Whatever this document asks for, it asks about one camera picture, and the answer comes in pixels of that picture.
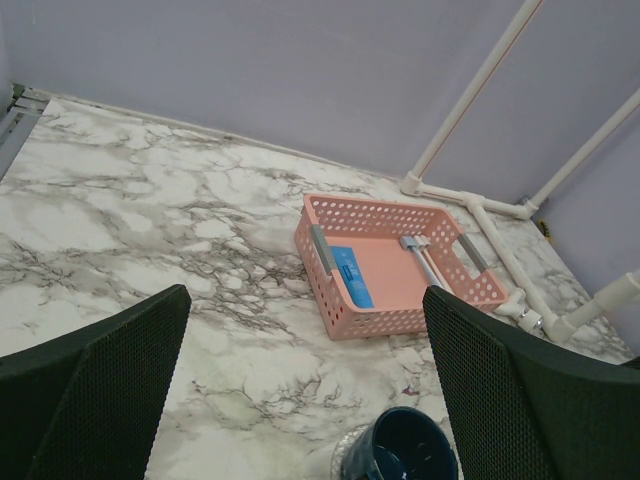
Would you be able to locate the pink plastic basket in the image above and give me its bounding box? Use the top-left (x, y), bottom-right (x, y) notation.
top-left (294, 194), bottom-right (508, 340)

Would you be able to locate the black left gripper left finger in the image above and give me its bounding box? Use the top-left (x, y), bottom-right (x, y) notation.
top-left (1, 284), bottom-right (191, 479)

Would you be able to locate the blue toothpaste tube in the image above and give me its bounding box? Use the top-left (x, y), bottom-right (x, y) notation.
top-left (330, 246), bottom-right (374, 309)

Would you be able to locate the white pvc pipe frame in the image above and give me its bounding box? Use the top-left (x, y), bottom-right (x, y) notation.
top-left (398, 0), bottom-right (640, 344)

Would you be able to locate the dark blue mug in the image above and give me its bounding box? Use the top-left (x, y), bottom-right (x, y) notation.
top-left (340, 407), bottom-right (459, 479)

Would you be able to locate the grey toothbrush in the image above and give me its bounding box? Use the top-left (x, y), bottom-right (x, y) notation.
top-left (399, 235), bottom-right (440, 287)

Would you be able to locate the white toothbrush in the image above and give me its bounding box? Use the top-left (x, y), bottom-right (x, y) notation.
top-left (412, 235), bottom-right (454, 294)

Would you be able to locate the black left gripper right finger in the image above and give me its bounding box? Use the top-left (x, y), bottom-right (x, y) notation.
top-left (423, 287), bottom-right (639, 479)

